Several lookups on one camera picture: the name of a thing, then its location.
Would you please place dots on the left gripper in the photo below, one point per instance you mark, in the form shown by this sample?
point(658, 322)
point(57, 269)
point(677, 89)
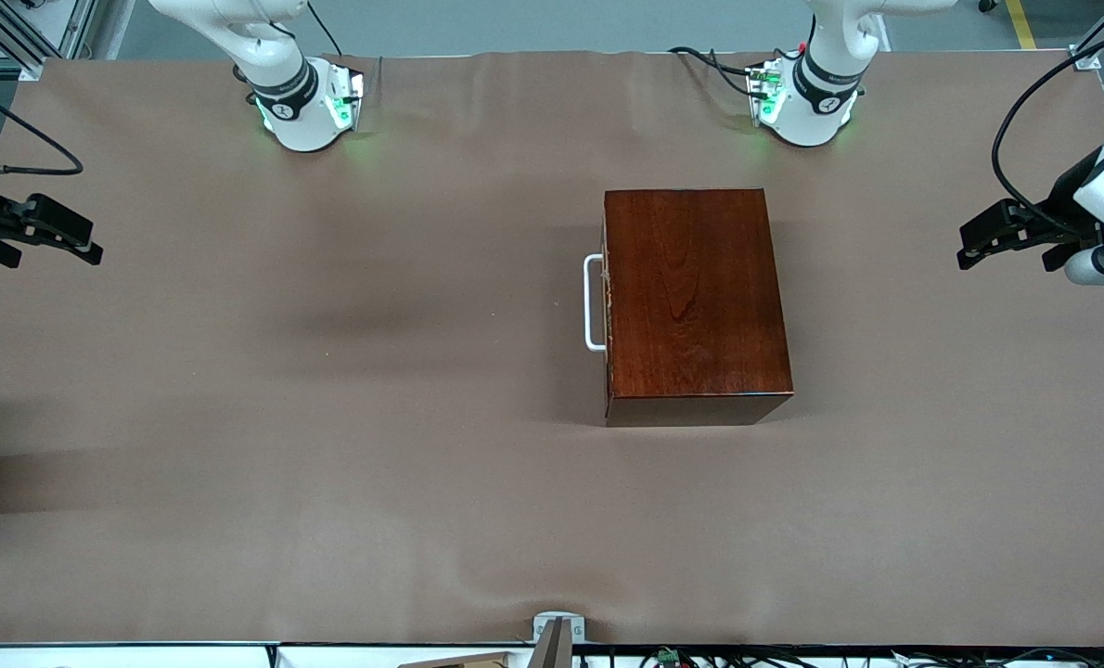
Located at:
point(1065, 198)

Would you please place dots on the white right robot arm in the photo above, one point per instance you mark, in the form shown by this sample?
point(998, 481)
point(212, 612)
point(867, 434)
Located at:
point(292, 121)

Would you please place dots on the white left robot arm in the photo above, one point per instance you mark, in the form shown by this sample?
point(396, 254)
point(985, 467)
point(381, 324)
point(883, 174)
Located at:
point(812, 111)

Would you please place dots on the brown table cover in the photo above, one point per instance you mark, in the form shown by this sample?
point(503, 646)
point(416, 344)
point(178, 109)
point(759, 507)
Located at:
point(237, 371)

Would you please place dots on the dark brown wooden cabinet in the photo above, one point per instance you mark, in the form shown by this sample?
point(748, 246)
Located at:
point(691, 297)

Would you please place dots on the light wooden board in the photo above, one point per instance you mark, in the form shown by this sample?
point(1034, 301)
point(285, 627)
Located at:
point(459, 661)

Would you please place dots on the aluminium frame with diagonal struts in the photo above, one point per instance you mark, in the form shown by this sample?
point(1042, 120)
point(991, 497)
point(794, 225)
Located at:
point(23, 46)

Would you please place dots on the grey metal camera bracket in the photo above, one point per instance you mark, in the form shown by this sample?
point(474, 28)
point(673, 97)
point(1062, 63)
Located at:
point(557, 635)

